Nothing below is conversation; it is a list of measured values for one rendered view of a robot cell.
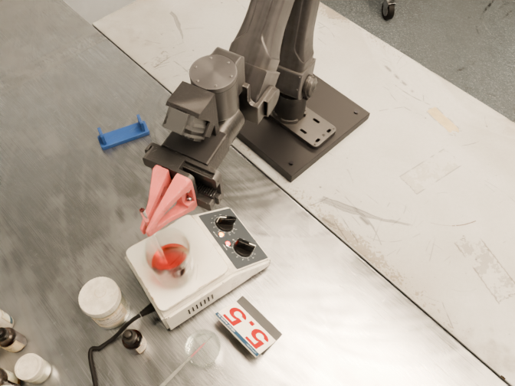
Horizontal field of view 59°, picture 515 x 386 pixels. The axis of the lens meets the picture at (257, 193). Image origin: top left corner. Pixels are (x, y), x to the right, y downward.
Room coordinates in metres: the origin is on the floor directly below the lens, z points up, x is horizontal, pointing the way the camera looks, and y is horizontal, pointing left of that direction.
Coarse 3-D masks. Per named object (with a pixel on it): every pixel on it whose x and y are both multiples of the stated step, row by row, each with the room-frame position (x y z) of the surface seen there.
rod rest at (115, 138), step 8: (120, 128) 0.59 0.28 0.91; (128, 128) 0.59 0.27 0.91; (136, 128) 0.59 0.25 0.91; (144, 128) 0.59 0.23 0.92; (104, 136) 0.57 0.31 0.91; (112, 136) 0.57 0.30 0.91; (120, 136) 0.57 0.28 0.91; (128, 136) 0.57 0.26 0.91; (136, 136) 0.57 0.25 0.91; (104, 144) 0.55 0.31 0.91; (112, 144) 0.55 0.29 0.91; (120, 144) 0.56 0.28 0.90
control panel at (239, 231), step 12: (204, 216) 0.37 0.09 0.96; (216, 216) 0.37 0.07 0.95; (216, 228) 0.35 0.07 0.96; (240, 228) 0.36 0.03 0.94; (216, 240) 0.32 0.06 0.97; (228, 240) 0.32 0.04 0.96; (252, 240) 0.34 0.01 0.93; (228, 252) 0.30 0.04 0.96; (252, 252) 0.31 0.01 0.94; (240, 264) 0.28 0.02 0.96
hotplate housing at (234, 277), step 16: (224, 208) 0.40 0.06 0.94; (224, 256) 0.29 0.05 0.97; (240, 272) 0.27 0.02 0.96; (256, 272) 0.29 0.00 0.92; (144, 288) 0.24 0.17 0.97; (208, 288) 0.24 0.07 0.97; (224, 288) 0.25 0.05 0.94; (192, 304) 0.21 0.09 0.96; (208, 304) 0.23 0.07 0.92; (176, 320) 0.20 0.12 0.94
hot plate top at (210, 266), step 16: (176, 224) 0.33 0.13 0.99; (192, 224) 0.34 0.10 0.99; (144, 240) 0.30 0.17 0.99; (192, 240) 0.31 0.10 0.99; (208, 240) 0.31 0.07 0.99; (128, 256) 0.28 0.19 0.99; (192, 256) 0.28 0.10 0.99; (208, 256) 0.28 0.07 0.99; (144, 272) 0.25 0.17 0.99; (208, 272) 0.26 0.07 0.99; (224, 272) 0.26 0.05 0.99; (160, 288) 0.23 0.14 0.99; (192, 288) 0.23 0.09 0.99; (160, 304) 0.20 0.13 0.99; (176, 304) 0.21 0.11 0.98
